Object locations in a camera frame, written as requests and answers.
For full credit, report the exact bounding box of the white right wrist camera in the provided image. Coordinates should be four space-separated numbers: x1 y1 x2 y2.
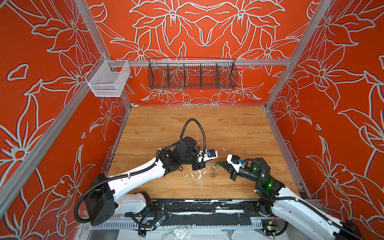
227 155 243 173

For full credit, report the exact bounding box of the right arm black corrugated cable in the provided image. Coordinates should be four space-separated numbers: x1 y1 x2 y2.
239 158 365 240

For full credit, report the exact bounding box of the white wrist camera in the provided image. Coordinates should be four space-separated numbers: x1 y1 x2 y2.
227 155 243 173
197 149 218 164

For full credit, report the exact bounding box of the black wire wall basket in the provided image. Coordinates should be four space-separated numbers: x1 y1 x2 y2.
148 57 238 90

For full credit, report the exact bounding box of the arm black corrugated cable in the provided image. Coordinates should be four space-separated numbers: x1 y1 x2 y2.
239 158 365 240
73 118 208 224

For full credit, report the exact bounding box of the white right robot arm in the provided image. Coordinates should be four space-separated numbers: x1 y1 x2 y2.
217 155 363 240

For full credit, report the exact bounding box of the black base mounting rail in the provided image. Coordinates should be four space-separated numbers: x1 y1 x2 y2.
125 197 286 229

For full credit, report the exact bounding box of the white wire wall basket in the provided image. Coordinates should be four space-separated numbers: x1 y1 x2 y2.
85 55 131 97

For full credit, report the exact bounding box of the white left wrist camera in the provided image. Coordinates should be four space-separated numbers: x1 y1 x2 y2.
197 149 218 164

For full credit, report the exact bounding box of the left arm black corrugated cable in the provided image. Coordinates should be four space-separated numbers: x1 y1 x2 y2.
73 118 208 224

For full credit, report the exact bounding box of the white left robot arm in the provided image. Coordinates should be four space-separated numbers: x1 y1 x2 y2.
74 137 218 226

